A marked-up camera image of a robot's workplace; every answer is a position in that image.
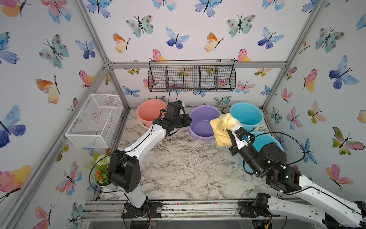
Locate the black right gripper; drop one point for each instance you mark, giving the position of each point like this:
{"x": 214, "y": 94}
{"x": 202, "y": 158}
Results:
{"x": 234, "y": 151}

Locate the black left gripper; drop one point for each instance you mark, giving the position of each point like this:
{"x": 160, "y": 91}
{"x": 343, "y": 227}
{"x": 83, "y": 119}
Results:
{"x": 187, "y": 120}

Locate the purple plastic bucket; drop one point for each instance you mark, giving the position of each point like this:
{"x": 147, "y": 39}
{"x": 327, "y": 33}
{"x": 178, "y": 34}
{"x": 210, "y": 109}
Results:
{"x": 200, "y": 127}

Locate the pink plastic bucket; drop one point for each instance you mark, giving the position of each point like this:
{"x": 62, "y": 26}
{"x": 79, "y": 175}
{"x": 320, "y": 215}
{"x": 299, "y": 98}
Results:
{"x": 149, "y": 110}

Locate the teal bucket with sticker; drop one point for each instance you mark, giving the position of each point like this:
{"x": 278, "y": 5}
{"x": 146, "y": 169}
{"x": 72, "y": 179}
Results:
{"x": 249, "y": 115}

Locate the cream yellow microfibre cloth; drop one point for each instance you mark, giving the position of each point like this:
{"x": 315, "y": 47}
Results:
{"x": 220, "y": 127}

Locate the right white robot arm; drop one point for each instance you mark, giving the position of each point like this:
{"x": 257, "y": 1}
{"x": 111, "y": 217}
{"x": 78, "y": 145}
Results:
{"x": 322, "y": 207}

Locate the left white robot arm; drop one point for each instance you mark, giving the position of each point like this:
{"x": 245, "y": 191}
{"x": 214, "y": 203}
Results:
{"x": 124, "y": 169}

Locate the artificial flower pot plant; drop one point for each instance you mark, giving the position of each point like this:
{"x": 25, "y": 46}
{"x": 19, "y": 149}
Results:
{"x": 99, "y": 167}

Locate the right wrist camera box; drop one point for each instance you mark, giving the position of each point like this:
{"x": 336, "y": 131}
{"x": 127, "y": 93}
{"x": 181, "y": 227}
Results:
{"x": 242, "y": 138}

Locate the black wire wall basket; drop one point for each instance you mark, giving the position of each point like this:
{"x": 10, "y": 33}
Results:
{"x": 191, "y": 76}

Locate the white mesh wall basket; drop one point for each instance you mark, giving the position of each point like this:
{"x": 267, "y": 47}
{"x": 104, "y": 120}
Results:
{"x": 95, "y": 124}

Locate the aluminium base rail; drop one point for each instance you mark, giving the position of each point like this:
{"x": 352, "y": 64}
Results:
{"x": 201, "y": 210}

